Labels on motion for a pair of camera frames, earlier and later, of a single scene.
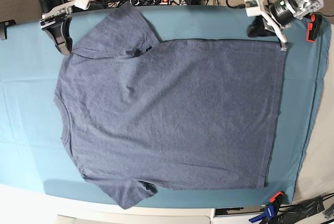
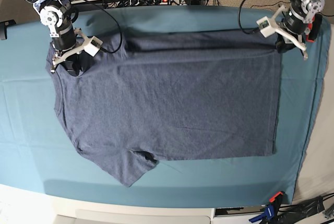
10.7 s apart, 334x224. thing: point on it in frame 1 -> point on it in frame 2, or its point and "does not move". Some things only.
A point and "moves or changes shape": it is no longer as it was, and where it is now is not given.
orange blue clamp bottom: x=271 y=210 does not move
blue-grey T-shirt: x=142 y=115 moves or changes shape
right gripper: x=261 y=27 -> x=295 y=40
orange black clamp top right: x=313 y=27 does not move
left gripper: x=59 y=31 -> x=75 y=63
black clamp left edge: x=3 y=25 does not move
